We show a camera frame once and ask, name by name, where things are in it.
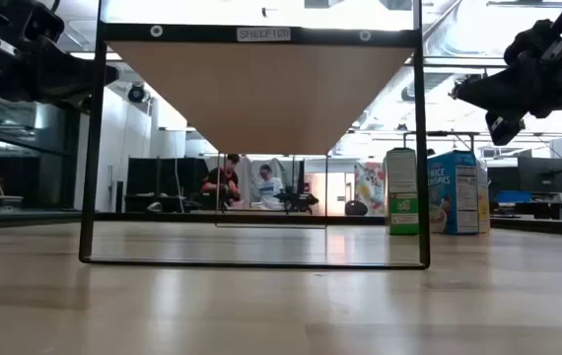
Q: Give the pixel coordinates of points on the colourful unicorn picture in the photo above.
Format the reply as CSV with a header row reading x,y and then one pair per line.
x,y
370,187

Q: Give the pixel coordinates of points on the round black ceiling speaker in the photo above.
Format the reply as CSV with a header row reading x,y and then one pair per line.
x,y
136,93

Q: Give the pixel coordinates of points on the black metal table frame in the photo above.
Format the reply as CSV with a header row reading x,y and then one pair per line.
x,y
162,217

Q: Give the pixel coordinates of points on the black partition screen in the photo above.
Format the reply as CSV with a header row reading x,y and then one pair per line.
x,y
162,182

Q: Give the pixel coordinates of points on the black round bag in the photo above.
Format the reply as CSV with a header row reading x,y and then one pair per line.
x,y
356,208

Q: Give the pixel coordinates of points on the white shelf label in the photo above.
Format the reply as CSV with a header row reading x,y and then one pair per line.
x,y
263,34

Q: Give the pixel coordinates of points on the person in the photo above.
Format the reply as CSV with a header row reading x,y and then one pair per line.
x,y
270,190
222,182

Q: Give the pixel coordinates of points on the black computer monitor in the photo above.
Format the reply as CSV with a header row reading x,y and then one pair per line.
x,y
542,175

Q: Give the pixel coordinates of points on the black background robot arm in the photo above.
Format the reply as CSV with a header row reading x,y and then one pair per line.
x,y
298,199

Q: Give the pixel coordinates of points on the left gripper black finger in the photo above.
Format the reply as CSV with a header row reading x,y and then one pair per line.
x,y
79,79

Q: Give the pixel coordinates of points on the blue Rice Krispies cereal box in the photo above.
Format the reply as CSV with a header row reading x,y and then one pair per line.
x,y
453,197

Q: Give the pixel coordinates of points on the black metal rack bar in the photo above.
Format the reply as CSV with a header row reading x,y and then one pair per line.
x,y
439,133

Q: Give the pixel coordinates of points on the black ceiling fixture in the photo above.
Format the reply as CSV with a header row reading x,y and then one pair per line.
x,y
473,78

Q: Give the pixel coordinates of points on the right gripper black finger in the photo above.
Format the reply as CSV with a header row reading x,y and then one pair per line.
x,y
498,85
503,102

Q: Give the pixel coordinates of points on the green Apple Jacks cereal box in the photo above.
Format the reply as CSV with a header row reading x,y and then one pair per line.
x,y
401,190

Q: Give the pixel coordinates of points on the wooden shelf with black frame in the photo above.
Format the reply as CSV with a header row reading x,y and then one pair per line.
x,y
261,98

